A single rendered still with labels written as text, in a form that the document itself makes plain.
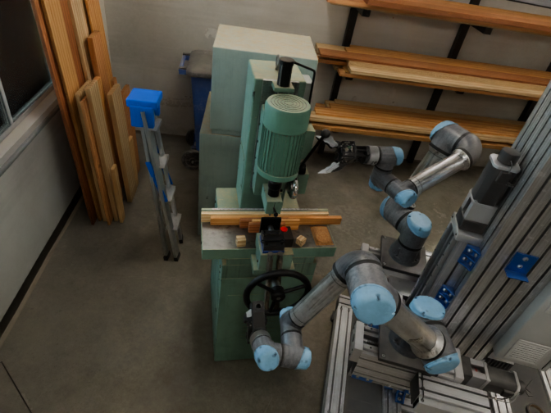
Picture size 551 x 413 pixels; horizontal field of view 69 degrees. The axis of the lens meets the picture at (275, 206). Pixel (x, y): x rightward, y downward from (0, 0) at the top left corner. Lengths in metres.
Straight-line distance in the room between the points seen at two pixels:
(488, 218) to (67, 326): 2.24
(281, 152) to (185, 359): 1.39
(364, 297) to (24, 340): 2.03
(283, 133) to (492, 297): 1.00
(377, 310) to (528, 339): 0.84
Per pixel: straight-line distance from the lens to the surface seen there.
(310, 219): 1.88
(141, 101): 2.27
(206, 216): 1.82
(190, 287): 2.74
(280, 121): 1.48
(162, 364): 2.44
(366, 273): 1.17
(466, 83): 3.81
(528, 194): 1.45
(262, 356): 1.35
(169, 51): 3.94
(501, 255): 1.59
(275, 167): 1.58
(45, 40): 2.62
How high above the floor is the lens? 2.12
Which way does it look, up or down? 38 degrees down
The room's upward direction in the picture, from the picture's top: 10 degrees clockwise
